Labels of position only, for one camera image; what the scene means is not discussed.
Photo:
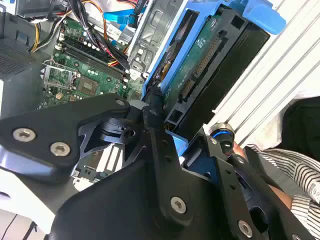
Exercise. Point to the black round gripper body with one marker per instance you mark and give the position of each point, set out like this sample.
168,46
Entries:
112,205

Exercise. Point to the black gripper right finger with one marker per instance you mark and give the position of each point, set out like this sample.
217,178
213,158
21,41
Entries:
228,180

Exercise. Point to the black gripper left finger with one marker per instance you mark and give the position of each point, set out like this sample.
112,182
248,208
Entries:
50,125

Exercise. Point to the hard disk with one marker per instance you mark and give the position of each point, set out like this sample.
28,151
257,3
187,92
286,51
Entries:
197,72

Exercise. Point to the bare person hand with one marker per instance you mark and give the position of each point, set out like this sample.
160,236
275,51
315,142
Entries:
240,151

